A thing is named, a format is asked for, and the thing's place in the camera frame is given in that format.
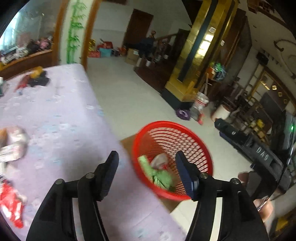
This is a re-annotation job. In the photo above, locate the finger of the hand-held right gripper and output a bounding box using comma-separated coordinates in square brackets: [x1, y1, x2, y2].
[220, 131, 255, 151]
[214, 118, 251, 139]

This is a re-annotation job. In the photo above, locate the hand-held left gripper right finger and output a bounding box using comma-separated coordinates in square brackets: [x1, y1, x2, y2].
[175, 151, 270, 241]

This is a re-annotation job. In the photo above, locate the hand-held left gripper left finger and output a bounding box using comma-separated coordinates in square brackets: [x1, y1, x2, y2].
[26, 151, 119, 241]

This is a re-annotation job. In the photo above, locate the green knitted cloth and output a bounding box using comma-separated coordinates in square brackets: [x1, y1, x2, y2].
[138, 155, 176, 192]

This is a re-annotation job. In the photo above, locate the white cloth with green trim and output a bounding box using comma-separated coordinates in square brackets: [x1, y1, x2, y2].
[150, 153, 169, 170]

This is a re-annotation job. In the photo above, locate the red plastic mesh basket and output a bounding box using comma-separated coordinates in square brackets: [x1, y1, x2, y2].
[131, 120, 213, 201]

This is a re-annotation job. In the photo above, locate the person's right hand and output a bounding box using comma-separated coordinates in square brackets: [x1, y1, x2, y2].
[238, 171, 278, 223]

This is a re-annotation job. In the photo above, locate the large white pot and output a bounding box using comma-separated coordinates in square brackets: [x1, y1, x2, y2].
[211, 104, 231, 123]

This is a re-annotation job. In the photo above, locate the flat cardboard sheet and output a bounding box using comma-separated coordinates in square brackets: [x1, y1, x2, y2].
[120, 134, 182, 213]

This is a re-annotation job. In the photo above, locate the white plastic bucket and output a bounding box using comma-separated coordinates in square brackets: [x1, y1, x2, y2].
[193, 91, 210, 116]

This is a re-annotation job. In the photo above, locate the purple bag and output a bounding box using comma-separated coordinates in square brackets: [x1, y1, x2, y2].
[176, 108, 191, 120]

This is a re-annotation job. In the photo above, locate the purple floral tablecloth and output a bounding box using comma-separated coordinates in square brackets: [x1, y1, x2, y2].
[0, 64, 185, 241]

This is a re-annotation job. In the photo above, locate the golden tiled pillar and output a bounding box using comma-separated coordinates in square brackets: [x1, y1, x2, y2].
[162, 0, 238, 109]

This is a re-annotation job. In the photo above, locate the white plastic bottle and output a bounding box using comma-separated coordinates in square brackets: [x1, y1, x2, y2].
[0, 127, 30, 163]

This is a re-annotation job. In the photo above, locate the crumpled red wrapper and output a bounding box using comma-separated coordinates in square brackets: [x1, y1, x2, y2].
[0, 179, 26, 229]

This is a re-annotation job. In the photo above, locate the wooden stair railing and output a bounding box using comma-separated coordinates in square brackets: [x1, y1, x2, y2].
[139, 30, 190, 67]

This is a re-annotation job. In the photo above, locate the black handheld device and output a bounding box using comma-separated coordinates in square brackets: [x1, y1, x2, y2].
[30, 76, 51, 88]

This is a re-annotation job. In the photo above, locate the brown cardboard box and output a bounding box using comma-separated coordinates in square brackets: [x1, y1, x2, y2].
[126, 49, 139, 65]

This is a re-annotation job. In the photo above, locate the flat red packet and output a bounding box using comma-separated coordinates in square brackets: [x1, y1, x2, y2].
[14, 74, 31, 93]

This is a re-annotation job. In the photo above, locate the brown wooden door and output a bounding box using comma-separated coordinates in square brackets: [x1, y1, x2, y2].
[124, 9, 154, 49]

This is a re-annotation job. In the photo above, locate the wooden glass partition cabinet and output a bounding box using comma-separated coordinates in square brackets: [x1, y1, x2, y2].
[0, 0, 102, 79]

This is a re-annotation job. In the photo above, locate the dark jacket on post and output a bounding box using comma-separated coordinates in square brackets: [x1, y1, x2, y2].
[141, 37, 155, 54]

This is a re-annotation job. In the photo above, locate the green bamboo wall decal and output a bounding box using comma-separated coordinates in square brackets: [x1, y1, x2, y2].
[66, 0, 87, 64]

